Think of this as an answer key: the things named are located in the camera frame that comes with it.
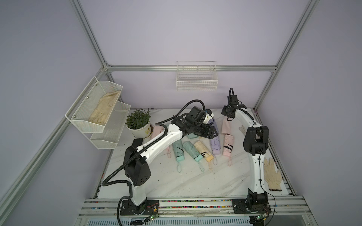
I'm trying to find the purple umbrella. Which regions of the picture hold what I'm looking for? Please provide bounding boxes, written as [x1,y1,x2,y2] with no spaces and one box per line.
[210,136,221,155]
[207,109,219,134]

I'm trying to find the yellow umbrella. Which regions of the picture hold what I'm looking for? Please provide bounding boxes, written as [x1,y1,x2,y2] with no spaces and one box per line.
[194,141,217,170]

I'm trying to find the pink umbrella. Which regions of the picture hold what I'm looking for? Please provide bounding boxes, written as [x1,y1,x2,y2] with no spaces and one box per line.
[221,118,232,135]
[222,134,234,166]
[166,146,172,159]

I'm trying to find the teal umbrella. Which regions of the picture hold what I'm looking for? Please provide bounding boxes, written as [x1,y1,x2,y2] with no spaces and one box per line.
[186,133,198,139]
[183,141,205,172]
[172,140,185,173]

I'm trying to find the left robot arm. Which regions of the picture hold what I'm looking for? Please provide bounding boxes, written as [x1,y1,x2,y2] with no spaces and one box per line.
[101,99,218,225]

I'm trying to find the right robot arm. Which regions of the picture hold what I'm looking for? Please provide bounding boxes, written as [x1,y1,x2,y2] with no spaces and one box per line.
[222,88,272,215]

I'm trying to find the white dotted work glove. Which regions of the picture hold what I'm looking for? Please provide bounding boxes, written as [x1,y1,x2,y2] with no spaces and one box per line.
[239,125,247,135]

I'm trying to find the potted green plant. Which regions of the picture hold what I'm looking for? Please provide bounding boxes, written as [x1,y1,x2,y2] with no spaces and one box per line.
[125,108,154,138]

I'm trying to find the cream work glove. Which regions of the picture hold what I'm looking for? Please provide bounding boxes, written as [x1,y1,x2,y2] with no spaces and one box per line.
[264,158,282,192]

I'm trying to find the white two-tier mesh shelf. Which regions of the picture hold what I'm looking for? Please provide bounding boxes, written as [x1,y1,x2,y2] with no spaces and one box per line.
[65,77,131,149]

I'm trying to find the beige gloves in shelf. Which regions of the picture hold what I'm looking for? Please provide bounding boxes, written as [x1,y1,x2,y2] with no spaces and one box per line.
[88,91,121,126]

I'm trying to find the white wire wall basket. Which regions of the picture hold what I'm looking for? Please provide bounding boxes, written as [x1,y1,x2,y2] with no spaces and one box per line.
[176,61,218,91]

